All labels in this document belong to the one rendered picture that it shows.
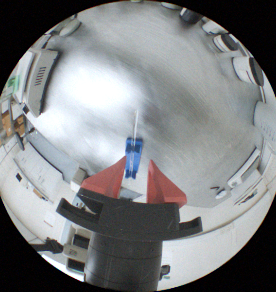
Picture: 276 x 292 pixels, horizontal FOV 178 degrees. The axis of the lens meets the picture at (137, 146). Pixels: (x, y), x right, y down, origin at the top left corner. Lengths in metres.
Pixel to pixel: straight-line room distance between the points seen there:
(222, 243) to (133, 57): 1.34
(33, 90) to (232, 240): 1.48
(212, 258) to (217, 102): 1.31
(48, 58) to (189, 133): 0.35
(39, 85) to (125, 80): 0.22
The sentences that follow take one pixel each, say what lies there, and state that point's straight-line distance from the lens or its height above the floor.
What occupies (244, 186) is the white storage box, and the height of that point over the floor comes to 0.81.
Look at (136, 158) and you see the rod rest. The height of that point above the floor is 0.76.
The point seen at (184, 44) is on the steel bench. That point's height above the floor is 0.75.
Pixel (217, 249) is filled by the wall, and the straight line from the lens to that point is 1.26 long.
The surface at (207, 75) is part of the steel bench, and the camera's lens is 0.21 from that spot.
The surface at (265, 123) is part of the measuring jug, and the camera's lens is 0.37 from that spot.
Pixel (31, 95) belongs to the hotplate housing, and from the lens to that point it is 0.28.
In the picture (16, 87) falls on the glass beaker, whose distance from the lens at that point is 0.28.
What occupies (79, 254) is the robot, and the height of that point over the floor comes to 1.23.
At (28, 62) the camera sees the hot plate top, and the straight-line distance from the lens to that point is 0.25.
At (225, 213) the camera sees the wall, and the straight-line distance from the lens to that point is 1.17.
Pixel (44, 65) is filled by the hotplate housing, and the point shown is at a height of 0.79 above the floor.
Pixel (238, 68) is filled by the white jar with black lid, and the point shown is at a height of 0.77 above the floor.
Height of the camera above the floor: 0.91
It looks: 54 degrees down
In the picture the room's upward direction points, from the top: 172 degrees counter-clockwise
